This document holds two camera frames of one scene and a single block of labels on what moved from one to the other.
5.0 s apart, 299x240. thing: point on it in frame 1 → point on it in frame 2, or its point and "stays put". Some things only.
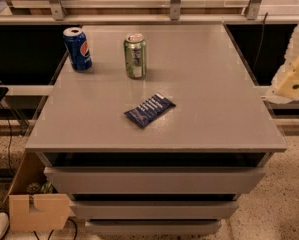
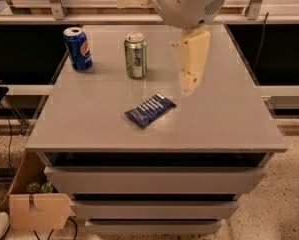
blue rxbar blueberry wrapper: [147, 111] stays put
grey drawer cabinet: [183, 172] stays put
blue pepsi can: [77, 48] stays put
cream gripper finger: [291, 83] → [186, 6]
